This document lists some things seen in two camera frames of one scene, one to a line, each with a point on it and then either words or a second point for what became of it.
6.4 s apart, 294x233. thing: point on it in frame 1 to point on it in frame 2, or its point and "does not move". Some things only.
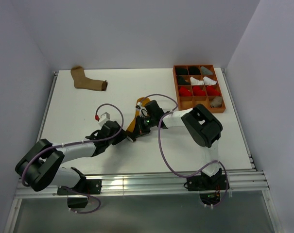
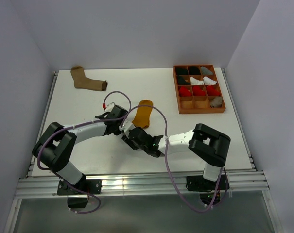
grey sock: [216, 102] does not move
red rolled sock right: [211, 91] does not move
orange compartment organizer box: [197, 84] does not move
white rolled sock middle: [194, 81] does not move
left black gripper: [122, 136] to [117, 132]
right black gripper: [140, 129] to [129, 141]
